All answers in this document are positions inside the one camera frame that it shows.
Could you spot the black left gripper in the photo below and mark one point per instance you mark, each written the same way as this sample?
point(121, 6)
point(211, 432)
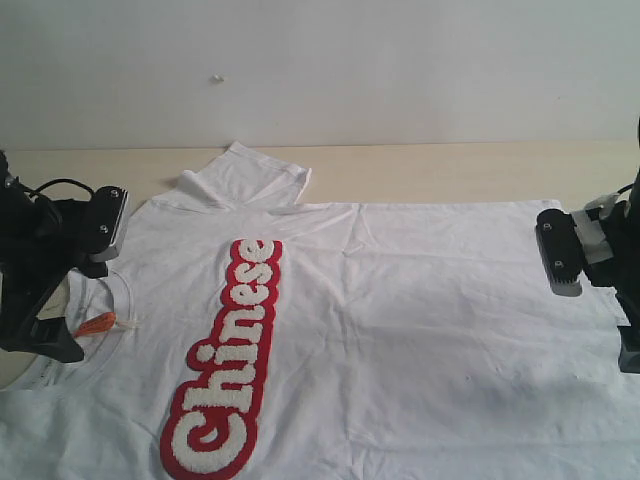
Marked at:
point(40, 244)

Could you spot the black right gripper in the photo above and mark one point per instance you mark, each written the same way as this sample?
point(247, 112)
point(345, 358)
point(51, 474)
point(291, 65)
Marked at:
point(589, 235)

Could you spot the white t-shirt red lettering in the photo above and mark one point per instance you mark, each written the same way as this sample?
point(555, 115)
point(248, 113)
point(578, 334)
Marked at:
point(258, 337)

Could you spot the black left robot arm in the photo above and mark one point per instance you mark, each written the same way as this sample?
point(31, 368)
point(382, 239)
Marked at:
point(10, 175)

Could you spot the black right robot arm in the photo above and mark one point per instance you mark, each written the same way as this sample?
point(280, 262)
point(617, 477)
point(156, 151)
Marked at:
point(615, 263)

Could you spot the orange garment tag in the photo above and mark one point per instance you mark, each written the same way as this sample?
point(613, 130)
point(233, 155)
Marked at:
point(96, 325)

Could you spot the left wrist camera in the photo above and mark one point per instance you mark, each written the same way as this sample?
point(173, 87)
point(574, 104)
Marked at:
point(105, 223)

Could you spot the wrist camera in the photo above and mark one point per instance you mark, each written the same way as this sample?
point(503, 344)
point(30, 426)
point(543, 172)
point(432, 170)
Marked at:
point(560, 251)
point(105, 223)

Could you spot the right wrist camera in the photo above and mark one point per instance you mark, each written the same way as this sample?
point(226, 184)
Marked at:
point(560, 251)

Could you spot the small white wall peg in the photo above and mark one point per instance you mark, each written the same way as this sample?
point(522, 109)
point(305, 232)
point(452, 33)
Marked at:
point(216, 78)

